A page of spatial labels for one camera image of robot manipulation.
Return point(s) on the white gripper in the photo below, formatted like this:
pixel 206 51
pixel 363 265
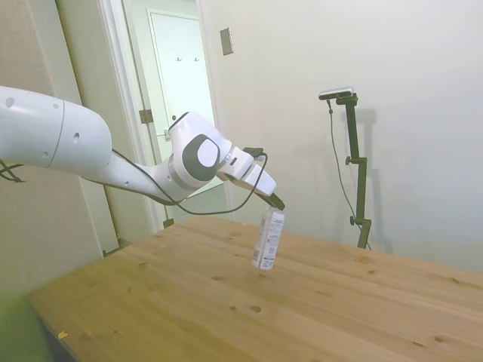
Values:
pixel 258 175

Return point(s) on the clear labelled water bottle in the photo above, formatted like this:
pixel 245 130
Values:
pixel 268 241

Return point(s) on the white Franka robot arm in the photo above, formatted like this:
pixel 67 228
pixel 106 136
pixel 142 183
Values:
pixel 37 132

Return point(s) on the brass door hinge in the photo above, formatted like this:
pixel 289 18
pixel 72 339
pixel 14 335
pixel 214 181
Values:
pixel 168 223
pixel 145 115

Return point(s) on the white interior door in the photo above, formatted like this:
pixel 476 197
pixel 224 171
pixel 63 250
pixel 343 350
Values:
pixel 177 86

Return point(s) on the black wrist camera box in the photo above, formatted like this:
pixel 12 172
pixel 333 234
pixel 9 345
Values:
pixel 253 151

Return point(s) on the dark green camera stand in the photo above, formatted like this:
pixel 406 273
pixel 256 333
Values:
pixel 358 166

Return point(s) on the grey exterior camera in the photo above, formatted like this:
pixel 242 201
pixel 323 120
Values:
pixel 336 92

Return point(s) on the grey wall switch plate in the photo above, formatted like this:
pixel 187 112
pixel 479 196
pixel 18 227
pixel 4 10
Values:
pixel 226 41

